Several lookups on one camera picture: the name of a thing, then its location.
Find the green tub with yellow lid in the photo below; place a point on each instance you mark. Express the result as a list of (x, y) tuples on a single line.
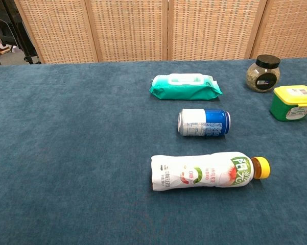
[(291, 104)]

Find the green wet wipes pack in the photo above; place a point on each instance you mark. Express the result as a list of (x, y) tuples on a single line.
[(186, 89)]

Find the blue and white drink can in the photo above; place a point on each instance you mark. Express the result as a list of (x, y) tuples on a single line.
[(204, 123)]

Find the white bottle with yellow cap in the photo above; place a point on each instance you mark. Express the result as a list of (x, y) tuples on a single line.
[(201, 172)]

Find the blue velvet tablecloth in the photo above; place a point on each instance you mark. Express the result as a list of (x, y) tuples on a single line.
[(79, 153)]

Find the wooden woven folding screen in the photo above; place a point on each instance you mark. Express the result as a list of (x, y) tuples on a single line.
[(153, 28)]

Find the glass jar with black lid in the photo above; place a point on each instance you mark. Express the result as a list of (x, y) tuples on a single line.
[(263, 76)]

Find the black tripod stand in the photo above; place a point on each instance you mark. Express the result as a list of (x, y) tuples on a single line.
[(23, 33)]

